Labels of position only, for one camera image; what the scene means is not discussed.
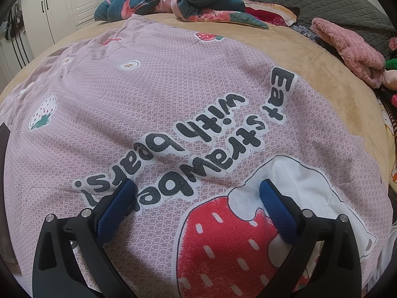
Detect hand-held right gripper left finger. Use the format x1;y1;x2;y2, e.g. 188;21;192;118
32;180;137;298

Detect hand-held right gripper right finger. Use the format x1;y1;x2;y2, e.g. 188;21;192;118
259;178;366;298

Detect pink strawberry printed blanket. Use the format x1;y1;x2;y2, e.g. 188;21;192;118
0;14;391;298

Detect yellow cartoon cloth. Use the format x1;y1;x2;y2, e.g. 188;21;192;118
377;95;397;199

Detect tan bed sheet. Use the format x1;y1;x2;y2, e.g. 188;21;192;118
0;6;397;193

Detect white wardrobe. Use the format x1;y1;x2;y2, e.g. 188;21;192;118
20;0;120;45

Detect plush doll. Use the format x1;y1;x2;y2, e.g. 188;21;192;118
383;57;397;93

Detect pink fuzzy cloth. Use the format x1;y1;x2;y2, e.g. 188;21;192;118
310;17;387;89

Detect black patterned cloth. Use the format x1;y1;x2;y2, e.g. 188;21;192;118
292;23;321;42

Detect red floral pillow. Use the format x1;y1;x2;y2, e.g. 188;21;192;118
242;0;300;27

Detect hanging dark straps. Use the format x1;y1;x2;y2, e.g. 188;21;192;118
4;3;32;67

